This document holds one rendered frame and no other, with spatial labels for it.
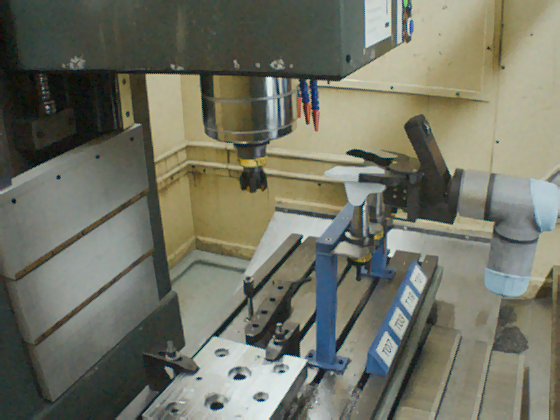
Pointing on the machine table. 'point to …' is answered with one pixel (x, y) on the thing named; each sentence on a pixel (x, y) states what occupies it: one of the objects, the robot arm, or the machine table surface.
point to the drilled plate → (283, 387)
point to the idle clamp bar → (278, 297)
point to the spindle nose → (248, 108)
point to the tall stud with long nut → (249, 294)
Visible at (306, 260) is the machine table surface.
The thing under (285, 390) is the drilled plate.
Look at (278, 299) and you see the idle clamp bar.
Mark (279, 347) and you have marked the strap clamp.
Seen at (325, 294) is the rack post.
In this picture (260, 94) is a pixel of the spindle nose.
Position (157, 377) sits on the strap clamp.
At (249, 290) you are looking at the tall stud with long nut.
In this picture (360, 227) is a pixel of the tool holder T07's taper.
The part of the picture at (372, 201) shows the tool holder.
